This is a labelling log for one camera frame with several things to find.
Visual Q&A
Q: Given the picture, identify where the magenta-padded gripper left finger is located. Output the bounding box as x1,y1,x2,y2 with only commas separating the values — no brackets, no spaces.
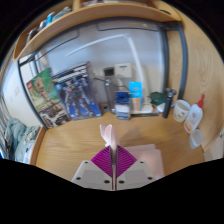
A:
71,144,116,192

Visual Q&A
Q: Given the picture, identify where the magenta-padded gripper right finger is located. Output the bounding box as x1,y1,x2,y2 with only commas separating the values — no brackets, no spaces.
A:
115,144,157,191

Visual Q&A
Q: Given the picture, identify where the pink towel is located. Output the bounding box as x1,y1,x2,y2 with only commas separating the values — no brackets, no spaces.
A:
99,123,166,192

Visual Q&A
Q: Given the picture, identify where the small dark blue box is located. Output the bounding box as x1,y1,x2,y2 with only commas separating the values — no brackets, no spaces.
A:
114,90,132,121

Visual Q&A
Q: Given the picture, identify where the clear plastic container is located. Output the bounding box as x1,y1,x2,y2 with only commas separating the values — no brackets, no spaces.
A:
188,128,205,150

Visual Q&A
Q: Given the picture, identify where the light blue and orange box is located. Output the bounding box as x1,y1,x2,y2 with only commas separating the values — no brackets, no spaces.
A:
128,81,145,113

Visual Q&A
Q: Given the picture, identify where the black electric shaver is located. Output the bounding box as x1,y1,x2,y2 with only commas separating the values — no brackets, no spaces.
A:
162,87,178,119

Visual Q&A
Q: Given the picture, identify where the white mug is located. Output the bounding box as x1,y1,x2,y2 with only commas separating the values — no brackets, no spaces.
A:
172,99,192,123

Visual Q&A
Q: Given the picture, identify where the blue robot model box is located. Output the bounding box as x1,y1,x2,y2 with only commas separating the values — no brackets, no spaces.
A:
51,61,103,121

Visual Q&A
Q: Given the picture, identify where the white glue bottle red cap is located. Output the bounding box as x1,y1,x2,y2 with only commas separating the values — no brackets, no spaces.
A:
183,93,206,134

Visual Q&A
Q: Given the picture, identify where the clear bottle with dark cap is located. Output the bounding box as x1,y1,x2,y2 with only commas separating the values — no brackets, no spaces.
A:
102,66,118,115

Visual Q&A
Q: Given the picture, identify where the bed with grey bedding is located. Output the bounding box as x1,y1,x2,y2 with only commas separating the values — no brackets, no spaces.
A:
0,116,43,164

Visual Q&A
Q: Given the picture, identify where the green toy figure box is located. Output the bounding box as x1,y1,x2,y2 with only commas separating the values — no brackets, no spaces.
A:
25,67,72,130

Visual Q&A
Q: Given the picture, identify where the white rectangular box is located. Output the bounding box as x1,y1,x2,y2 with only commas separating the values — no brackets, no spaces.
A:
114,62,133,80

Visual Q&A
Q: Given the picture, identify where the white desk lamp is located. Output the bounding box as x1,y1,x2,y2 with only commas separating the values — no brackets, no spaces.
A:
64,32,160,116

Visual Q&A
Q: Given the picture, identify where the wooden shelf with metal frame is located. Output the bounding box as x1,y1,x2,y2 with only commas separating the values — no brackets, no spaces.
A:
13,0,190,101

